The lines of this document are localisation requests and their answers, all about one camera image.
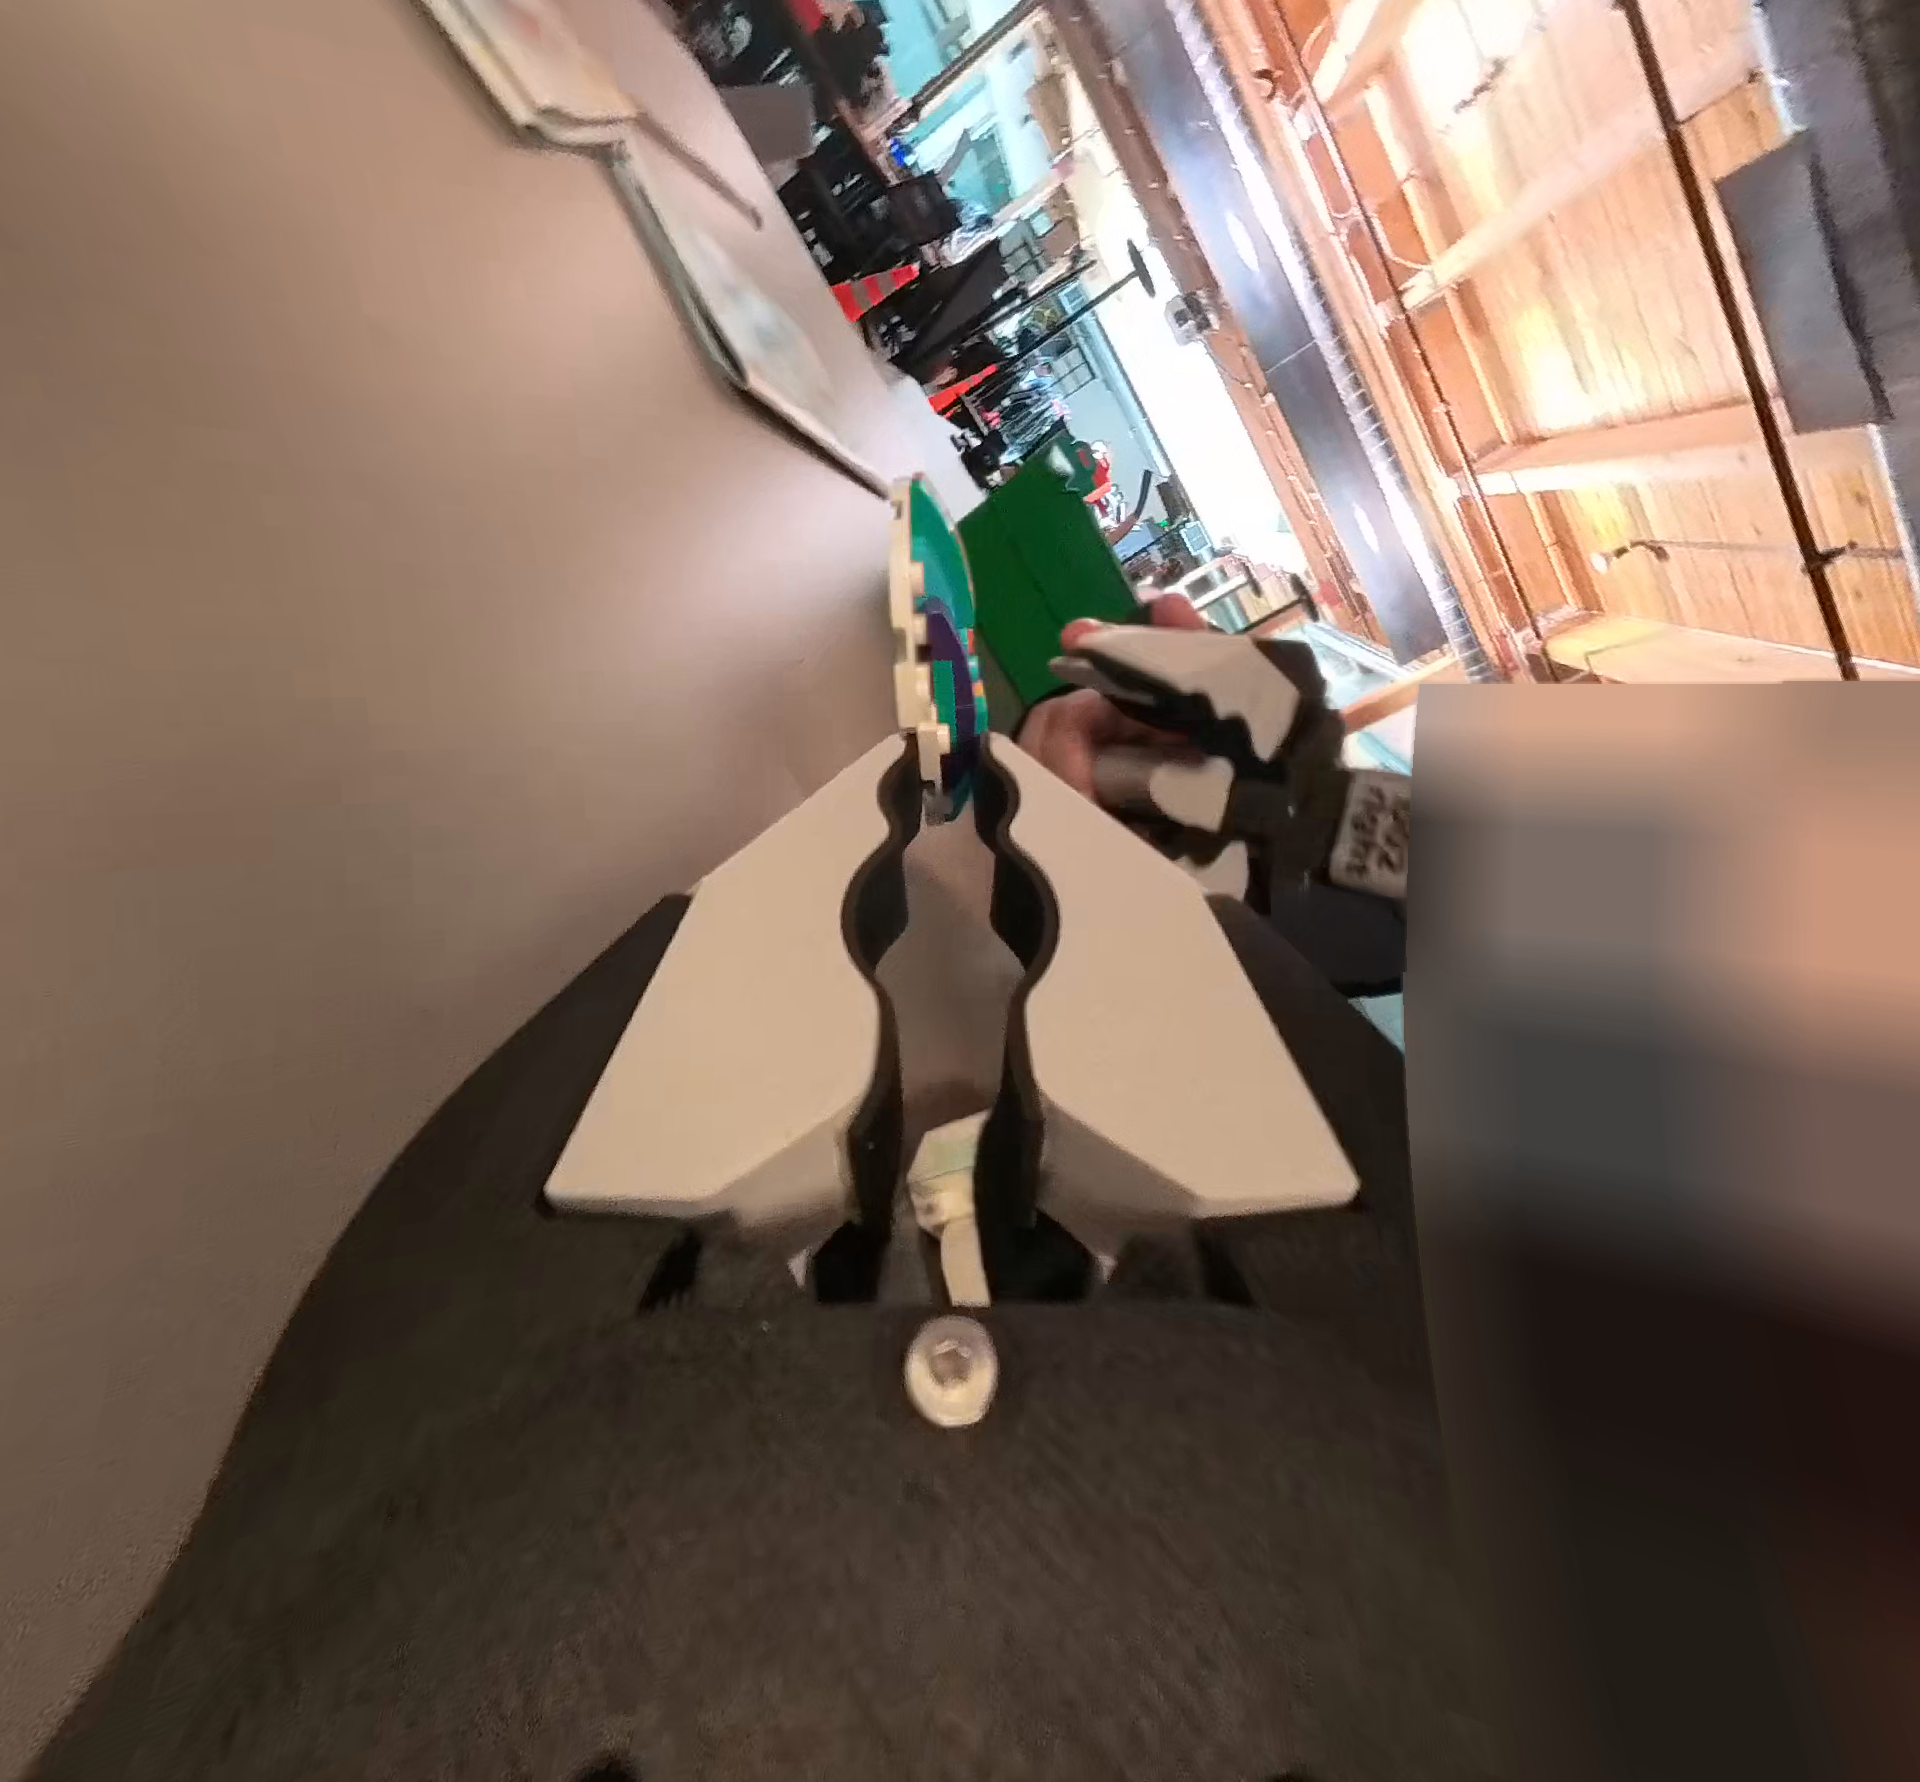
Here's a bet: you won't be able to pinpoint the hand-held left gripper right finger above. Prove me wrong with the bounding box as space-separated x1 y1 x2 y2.
976 734 1361 1256

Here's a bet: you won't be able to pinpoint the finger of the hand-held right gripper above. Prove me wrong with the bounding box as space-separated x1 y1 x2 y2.
1102 753 1280 866
1050 616 1328 768

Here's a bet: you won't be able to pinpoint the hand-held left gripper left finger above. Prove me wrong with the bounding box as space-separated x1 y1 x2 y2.
542 734 921 1250

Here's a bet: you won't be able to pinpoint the rainbow toy brick disc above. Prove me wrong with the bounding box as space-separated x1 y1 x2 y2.
888 474 996 824

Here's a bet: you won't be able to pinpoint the person's right hand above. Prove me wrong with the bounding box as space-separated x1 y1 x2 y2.
1022 683 1153 814

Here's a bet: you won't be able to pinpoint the green plastic bin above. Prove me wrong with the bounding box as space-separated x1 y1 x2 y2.
957 460 1145 706

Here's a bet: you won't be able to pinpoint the black stacked crates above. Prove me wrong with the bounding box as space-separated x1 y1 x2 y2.
781 148 962 275

